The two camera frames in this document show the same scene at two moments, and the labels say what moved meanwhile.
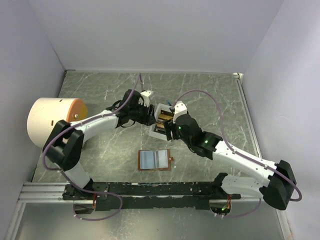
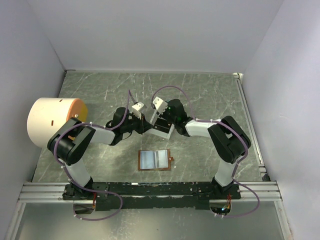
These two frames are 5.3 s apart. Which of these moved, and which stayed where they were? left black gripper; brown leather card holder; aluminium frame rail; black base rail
Moved: left black gripper
Stayed: black base rail; aluminium frame rail; brown leather card holder
